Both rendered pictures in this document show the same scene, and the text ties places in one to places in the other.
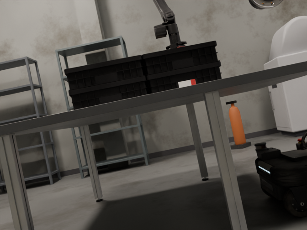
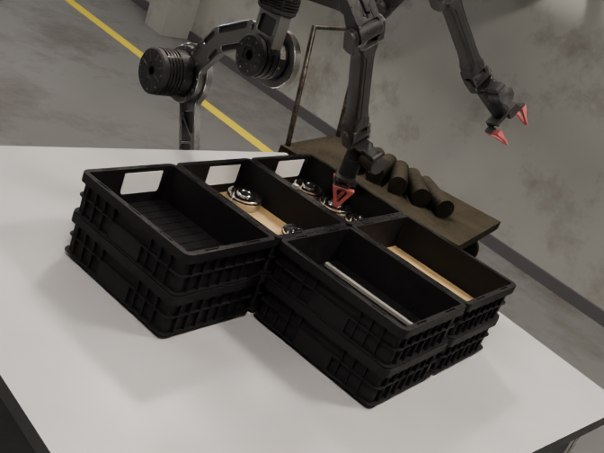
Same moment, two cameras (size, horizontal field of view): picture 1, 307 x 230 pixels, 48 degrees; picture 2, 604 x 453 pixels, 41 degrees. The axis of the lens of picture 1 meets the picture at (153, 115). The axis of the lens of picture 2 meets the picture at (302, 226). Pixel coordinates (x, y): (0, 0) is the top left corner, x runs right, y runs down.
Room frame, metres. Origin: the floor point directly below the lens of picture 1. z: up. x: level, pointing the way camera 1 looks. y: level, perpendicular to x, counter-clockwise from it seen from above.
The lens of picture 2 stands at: (3.73, 1.17, 1.73)
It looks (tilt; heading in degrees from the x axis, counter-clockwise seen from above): 23 degrees down; 218
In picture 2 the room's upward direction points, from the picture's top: 21 degrees clockwise
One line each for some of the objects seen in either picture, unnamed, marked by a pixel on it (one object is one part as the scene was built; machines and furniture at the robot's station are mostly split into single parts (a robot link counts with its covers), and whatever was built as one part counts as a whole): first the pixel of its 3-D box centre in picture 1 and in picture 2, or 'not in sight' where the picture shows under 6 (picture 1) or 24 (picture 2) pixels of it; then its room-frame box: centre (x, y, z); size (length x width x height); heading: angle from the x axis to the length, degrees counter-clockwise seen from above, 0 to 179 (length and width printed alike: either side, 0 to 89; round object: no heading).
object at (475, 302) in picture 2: (104, 69); (432, 259); (1.89, 0.21, 0.92); 0.40 x 0.30 x 0.02; 95
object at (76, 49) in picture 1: (104, 107); not in sight; (4.84, 0.65, 0.89); 0.92 x 0.41 x 1.78; 88
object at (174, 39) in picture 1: (175, 40); (349, 169); (1.85, -0.19, 0.98); 0.10 x 0.07 x 0.07; 43
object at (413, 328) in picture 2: not in sight; (372, 276); (2.19, 0.24, 0.92); 0.40 x 0.30 x 0.02; 95
